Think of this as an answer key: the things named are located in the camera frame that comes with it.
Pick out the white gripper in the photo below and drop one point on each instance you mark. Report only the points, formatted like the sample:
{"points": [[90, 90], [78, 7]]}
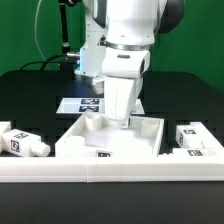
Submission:
{"points": [[123, 72]]}

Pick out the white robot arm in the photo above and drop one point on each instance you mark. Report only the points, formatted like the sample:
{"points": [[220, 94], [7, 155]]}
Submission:
{"points": [[129, 25]]}

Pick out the white square tabletop tray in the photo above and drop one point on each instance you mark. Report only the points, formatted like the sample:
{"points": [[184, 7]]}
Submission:
{"points": [[93, 135]]}

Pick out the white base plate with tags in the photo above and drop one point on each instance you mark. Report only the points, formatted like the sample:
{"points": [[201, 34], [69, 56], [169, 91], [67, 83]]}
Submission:
{"points": [[80, 105]]}

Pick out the black camera pole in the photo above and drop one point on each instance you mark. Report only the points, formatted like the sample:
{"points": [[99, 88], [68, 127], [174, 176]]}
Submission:
{"points": [[66, 66]]}

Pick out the white U-shaped fence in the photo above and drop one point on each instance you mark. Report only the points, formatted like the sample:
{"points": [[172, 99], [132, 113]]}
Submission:
{"points": [[163, 167]]}

